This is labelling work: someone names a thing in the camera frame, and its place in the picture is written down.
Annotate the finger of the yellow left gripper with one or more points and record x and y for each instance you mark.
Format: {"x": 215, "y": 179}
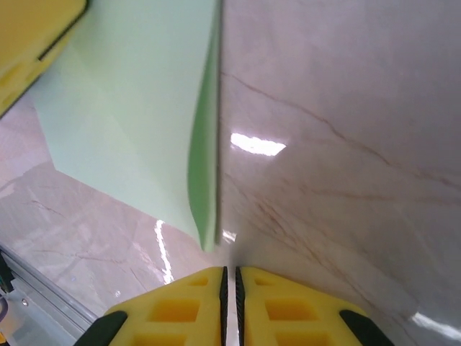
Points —
{"x": 21, "y": 86}
{"x": 32, "y": 25}

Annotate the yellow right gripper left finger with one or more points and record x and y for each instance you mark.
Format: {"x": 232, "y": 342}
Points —
{"x": 162, "y": 317}

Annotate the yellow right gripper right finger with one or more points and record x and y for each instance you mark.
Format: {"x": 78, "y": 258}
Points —
{"x": 295, "y": 317}

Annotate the light green paper sheet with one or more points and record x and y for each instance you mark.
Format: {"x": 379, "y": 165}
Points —
{"x": 126, "y": 108}

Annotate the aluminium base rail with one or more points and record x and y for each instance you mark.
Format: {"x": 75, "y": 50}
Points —
{"x": 43, "y": 306}

